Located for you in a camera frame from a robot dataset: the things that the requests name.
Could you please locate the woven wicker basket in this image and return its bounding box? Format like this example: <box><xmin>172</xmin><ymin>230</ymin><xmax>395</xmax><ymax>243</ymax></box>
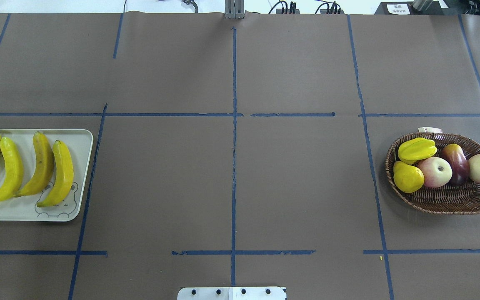
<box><xmin>385</xmin><ymin>132</ymin><xmax>480</xmax><ymax>215</ymax></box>

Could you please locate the white bear tray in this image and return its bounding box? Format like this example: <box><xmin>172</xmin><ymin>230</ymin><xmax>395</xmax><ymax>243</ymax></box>
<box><xmin>0</xmin><ymin>128</ymin><xmax>94</xmax><ymax>222</ymax></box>

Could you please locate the yellow starfruit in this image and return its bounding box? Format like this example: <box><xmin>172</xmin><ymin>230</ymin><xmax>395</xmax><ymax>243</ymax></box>
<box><xmin>398</xmin><ymin>138</ymin><xmax>438</xmax><ymax>165</ymax></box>

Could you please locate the yellow pear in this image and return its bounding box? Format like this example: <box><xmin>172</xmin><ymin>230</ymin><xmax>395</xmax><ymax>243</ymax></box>
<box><xmin>393</xmin><ymin>161</ymin><xmax>425</xmax><ymax>193</ymax></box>

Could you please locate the pink red apple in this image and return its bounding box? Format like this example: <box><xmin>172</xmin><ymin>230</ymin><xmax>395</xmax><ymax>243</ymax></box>
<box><xmin>417</xmin><ymin>156</ymin><xmax>452</xmax><ymax>188</ymax></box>

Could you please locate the aluminium frame post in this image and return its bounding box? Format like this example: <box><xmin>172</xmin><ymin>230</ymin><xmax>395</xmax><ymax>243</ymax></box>
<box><xmin>224</xmin><ymin>0</ymin><xmax>245</xmax><ymax>19</ymax></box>

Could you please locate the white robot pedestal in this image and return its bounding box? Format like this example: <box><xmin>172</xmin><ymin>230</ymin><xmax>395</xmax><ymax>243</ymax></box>
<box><xmin>177</xmin><ymin>286</ymin><xmax>288</xmax><ymax>300</ymax></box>

